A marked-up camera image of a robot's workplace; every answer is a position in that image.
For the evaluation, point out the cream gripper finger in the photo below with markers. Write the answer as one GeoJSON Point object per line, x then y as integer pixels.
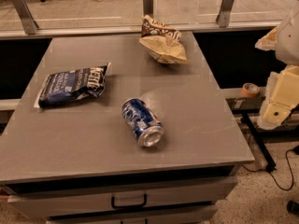
{"type": "Point", "coordinates": [268, 41]}
{"type": "Point", "coordinates": [281, 97]}

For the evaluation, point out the blue pepsi can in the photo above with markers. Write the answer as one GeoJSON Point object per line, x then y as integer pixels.
{"type": "Point", "coordinates": [147, 129]}

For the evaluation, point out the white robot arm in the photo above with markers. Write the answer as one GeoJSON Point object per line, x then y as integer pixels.
{"type": "Point", "coordinates": [287, 45]}

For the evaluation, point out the roll of masking tape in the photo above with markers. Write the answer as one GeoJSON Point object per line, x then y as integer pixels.
{"type": "Point", "coordinates": [250, 90]}

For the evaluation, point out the black table leg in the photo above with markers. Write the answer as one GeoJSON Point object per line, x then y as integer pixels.
{"type": "Point", "coordinates": [270, 166]}

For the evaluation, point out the brown and cream chips bag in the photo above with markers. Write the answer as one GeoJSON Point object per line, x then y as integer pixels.
{"type": "Point", "coordinates": [162, 42]}

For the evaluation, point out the black object on floor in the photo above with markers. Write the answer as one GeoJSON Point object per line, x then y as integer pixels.
{"type": "Point", "coordinates": [293, 208]}

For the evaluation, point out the lower grey drawer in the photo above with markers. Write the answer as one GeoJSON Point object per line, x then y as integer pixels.
{"type": "Point", "coordinates": [182, 215]}

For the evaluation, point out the grey drawer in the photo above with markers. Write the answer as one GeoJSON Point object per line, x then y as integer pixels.
{"type": "Point", "coordinates": [182, 215]}
{"type": "Point", "coordinates": [86, 201]}

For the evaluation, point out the blue kettle chips bag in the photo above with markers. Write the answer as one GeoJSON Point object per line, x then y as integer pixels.
{"type": "Point", "coordinates": [69, 86]}

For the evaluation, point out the upper grey drawer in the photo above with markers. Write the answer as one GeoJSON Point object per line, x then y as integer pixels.
{"type": "Point", "coordinates": [86, 201]}

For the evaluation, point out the right metal railing bracket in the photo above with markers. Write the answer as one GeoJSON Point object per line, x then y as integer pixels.
{"type": "Point", "coordinates": [223, 17]}

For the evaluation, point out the metal railing bracket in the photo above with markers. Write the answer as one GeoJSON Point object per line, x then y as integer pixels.
{"type": "Point", "coordinates": [29, 25]}
{"type": "Point", "coordinates": [148, 7]}
{"type": "Point", "coordinates": [223, 17]}

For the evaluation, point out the middle metal railing bracket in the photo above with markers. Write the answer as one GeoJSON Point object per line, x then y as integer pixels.
{"type": "Point", "coordinates": [148, 7]}

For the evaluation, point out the left metal railing bracket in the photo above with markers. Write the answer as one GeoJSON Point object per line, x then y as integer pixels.
{"type": "Point", "coordinates": [29, 25]}

